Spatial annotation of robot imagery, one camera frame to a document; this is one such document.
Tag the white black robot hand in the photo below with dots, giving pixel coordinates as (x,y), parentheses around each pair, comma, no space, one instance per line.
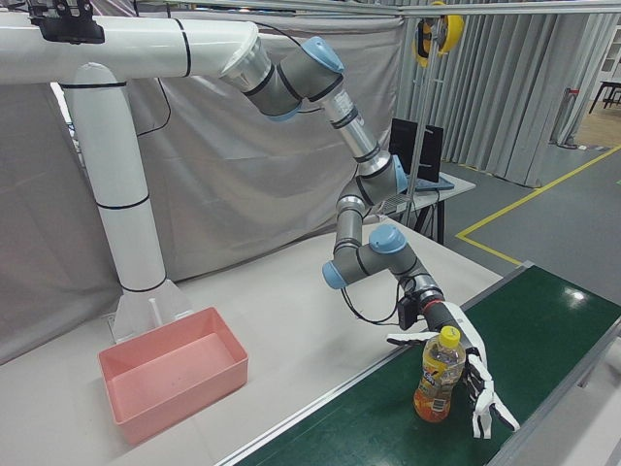
(473,340)

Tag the orange juice bottle yellow cap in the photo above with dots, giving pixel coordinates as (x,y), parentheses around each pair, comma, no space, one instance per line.
(436,383)

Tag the UR5e robot arm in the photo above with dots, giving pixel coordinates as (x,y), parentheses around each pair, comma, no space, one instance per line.
(310,82)

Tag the pink plastic basket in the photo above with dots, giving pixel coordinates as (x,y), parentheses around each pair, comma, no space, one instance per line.
(170,369)

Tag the grey side table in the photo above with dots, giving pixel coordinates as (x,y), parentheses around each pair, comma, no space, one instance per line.
(456,191)

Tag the blue flat keyboard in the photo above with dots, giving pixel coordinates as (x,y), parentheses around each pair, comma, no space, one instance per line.
(436,184)

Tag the black upright monitor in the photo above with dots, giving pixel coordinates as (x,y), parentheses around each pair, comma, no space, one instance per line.
(431,155)
(402,145)

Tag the grey pleated curtain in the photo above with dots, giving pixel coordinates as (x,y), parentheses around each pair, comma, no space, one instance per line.
(509,97)

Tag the grey fabric backdrop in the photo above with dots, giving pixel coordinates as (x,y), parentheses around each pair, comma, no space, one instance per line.
(242,194)

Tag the dark wooden table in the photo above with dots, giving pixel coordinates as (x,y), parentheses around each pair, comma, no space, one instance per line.
(609,87)

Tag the white tubular robot stand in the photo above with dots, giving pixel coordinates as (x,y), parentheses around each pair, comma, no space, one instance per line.
(121,194)

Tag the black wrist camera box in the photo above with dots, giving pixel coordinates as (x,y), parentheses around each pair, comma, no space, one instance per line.
(406,313)

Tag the green belt conveyor aluminium frame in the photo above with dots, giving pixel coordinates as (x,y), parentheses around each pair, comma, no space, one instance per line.
(388,437)

